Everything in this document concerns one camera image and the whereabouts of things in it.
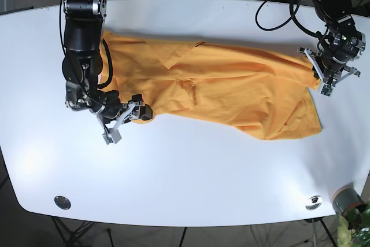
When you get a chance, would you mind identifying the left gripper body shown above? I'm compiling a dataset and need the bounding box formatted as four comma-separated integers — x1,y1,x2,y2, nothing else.
321,21,366,72

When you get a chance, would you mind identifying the silver table grommet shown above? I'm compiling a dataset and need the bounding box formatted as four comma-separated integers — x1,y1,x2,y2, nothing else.
305,196,323,211
54,196,71,210

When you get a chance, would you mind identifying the grey plant pot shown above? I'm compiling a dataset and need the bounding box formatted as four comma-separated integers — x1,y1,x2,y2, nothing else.
331,186,367,216

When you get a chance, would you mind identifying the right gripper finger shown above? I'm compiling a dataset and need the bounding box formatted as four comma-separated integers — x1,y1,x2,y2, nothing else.
97,114,130,145
119,94,153,124

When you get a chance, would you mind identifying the green potted plant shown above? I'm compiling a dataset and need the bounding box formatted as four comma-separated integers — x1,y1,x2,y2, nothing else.
337,204,369,247

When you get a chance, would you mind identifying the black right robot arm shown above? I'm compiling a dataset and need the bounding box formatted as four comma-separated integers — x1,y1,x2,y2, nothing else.
59,0,153,144

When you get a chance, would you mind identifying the right silver table grommet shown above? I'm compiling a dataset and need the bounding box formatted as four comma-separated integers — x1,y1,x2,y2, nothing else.
305,196,323,211

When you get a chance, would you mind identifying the orange T-shirt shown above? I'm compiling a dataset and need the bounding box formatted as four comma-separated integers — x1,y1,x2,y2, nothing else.
100,31,321,140

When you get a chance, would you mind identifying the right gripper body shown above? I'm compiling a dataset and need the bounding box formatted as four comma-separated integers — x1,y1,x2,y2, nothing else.
65,76,125,124

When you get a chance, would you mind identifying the left silver table grommet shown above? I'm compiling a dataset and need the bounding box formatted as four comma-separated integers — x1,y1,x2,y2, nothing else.
54,196,71,210

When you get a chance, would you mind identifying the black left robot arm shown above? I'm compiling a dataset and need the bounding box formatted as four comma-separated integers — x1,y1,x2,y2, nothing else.
288,0,366,97

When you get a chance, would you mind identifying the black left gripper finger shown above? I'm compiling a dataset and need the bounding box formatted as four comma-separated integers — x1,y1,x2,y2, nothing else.
297,47,328,83
321,67,361,97

